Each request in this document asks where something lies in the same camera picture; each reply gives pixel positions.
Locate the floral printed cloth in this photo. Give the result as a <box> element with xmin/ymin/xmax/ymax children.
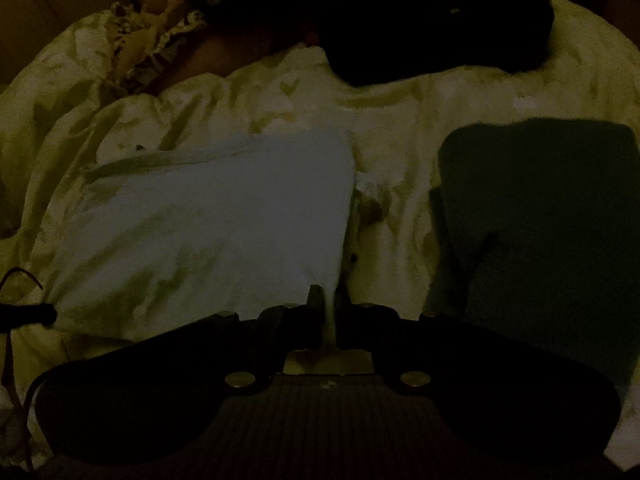
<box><xmin>107</xmin><ymin>0</ymin><xmax>208</xmax><ymax>93</ymax></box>

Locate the black cable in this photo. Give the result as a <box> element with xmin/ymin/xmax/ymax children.
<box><xmin>0</xmin><ymin>266</ymin><xmax>45</xmax><ymax>306</ymax></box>

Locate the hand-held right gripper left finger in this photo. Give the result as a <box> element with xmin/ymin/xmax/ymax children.
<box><xmin>150</xmin><ymin>284</ymin><xmax>326</xmax><ymax>394</ymax></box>

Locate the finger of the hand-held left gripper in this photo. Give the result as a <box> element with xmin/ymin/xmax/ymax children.
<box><xmin>0</xmin><ymin>303</ymin><xmax>58</xmax><ymax>333</ymax></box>

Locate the white garment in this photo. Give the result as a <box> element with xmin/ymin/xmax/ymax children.
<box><xmin>49</xmin><ymin>129</ymin><xmax>357</xmax><ymax>343</ymax></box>

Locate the brown cloth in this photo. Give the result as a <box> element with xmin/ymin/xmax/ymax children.
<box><xmin>162</xmin><ymin>27</ymin><xmax>323</xmax><ymax>93</ymax></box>

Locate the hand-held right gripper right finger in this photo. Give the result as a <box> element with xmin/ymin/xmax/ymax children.
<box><xmin>334</xmin><ymin>285</ymin><xmax>493</xmax><ymax>394</ymax></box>

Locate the pale yellow bed sheet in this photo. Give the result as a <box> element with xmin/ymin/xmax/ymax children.
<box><xmin>0</xmin><ymin>0</ymin><xmax>640</xmax><ymax>471</ymax></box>

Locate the black cloth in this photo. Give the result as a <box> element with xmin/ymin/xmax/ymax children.
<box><xmin>177</xmin><ymin>0</ymin><xmax>557</xmax><ymax>87</ymax></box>

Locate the dark green cloth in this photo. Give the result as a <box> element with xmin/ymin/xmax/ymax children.
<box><xmin>427</xmin><ymin>118</ymin><xmax>640</xmax><ymax>387</ymax></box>

